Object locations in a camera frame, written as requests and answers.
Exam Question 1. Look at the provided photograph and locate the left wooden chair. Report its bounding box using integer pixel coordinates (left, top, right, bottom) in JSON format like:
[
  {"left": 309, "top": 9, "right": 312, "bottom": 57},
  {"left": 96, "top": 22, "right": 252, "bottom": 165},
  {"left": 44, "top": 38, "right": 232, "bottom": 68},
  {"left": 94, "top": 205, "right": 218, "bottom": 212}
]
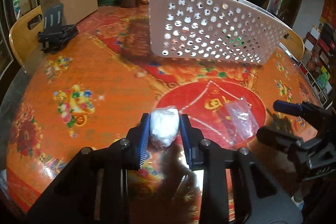
[{"left": 9, "top": 6, "right": 44, "bottom": 66}]

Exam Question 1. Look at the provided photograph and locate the black phone stand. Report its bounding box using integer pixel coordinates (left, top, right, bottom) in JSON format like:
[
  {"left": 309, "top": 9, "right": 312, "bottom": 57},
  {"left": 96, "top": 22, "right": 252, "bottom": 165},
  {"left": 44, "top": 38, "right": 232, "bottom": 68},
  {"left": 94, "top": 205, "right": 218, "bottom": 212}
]
[{"left": 38, "top": 3, "right": 78, "bottom": 54}]

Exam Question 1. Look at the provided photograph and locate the white perforated plastic basket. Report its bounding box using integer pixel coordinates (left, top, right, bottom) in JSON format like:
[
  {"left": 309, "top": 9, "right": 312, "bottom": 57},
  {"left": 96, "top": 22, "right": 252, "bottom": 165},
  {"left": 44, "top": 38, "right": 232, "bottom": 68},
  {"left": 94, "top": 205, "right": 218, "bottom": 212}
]
[{"left": 148, "top": 0, "right": 290, "bottom": 65}]

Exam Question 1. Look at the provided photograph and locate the wooden chair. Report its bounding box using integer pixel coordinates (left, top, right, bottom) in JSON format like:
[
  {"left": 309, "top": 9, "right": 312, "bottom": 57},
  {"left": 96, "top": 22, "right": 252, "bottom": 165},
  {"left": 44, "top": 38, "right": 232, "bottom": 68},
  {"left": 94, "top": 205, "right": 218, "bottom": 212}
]
[
  {"left": 9, "top": 6, "right": 44, "bottom": 66},
  {"left": 281, "top": 30, "right": 305, "bottom": 61}
]

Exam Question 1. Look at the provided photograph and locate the orange floral tablecloth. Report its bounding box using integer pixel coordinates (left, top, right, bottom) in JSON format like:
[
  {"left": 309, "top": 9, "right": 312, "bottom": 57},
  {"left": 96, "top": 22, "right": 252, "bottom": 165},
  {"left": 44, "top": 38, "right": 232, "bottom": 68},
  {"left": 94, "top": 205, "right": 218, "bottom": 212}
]
[{"left": 7, "top": 5, "right": 319, "bottom": 211}]

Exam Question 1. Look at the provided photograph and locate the white cubby shelf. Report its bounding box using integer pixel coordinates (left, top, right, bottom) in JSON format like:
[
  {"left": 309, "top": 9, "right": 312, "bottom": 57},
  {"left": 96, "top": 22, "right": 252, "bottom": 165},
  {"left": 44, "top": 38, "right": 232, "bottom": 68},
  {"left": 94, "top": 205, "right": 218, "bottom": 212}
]
[{"left": 298, "top": 61, "right": 333, "bottom": 109}]

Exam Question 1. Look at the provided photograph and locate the clear plastic bag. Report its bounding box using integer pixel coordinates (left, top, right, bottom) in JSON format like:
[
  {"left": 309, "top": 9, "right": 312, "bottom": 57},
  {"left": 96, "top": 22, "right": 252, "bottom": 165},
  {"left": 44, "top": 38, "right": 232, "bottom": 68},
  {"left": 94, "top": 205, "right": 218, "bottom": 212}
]
[{"left": 226, "top": 97, "right": 259, "bottom": 140}]

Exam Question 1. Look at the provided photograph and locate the right wooden chair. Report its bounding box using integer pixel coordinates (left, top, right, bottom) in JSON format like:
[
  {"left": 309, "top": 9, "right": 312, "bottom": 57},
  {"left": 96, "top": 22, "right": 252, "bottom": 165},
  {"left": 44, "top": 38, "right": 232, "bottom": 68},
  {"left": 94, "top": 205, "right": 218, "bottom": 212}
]
[{"left": 281, "top": 30, "right": 305, "bottom": 61}]

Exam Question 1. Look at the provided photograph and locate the small white ball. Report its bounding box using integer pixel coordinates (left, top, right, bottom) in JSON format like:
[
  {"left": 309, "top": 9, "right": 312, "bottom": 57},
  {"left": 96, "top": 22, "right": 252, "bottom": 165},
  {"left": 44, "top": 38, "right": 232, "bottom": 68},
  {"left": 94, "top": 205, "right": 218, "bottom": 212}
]
[{"left": 150, "top": 106, "right": 179, "bottom": 148}]

